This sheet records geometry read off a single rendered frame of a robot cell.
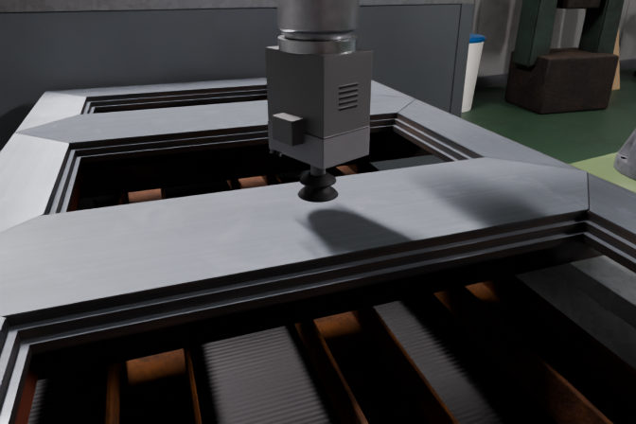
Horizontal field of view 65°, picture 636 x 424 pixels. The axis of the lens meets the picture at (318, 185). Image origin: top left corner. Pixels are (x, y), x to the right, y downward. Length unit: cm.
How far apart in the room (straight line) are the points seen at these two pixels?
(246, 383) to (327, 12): 52
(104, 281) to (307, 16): 28
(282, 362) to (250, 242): 34
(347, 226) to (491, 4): 507
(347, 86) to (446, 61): 109
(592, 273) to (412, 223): 38
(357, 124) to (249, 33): 85
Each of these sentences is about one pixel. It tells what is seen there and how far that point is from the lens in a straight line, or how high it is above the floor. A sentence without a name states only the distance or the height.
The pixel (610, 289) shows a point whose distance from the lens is 81.
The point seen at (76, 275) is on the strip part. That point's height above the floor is 84.
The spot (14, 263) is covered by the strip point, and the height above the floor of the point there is 85.
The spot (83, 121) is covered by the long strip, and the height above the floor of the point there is 84.
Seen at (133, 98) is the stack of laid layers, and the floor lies 83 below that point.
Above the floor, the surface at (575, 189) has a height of 84.
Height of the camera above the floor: 108
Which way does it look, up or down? 23 degrees down
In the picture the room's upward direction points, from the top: straight up
